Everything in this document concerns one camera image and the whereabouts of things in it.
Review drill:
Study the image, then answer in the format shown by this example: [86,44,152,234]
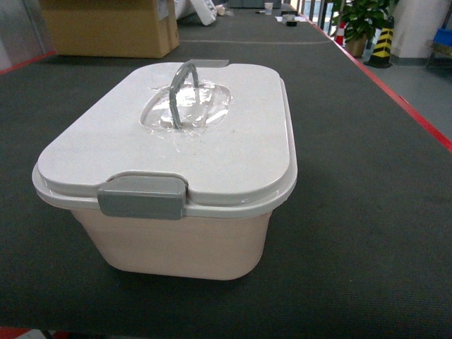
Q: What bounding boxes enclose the white box lid grey handle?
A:
[32,60,297,220]

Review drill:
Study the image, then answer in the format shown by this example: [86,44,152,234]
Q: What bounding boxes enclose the pink plastic storage box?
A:
[31,76,298,282]

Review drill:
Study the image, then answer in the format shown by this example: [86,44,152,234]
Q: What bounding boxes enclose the brown cardboard box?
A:
[39,1,179,59]

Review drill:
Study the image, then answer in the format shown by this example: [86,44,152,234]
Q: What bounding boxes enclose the dark grey table mat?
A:
[1,10,451,338]

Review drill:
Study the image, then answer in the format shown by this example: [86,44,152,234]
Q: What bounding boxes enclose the white paper cup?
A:
[264,2,273,16]

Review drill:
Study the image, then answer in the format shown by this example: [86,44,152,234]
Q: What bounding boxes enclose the red white traffic cone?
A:
[334,21,346,47]

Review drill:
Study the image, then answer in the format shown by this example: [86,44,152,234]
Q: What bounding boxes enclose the yellow black striped bollard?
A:
[364,16,395,69]

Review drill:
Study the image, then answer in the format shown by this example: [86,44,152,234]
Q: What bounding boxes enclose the potted green plant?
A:
[333,0,391,58]

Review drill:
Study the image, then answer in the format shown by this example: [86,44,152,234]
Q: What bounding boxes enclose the blue bins on far shelf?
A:
[433,28,452,47]

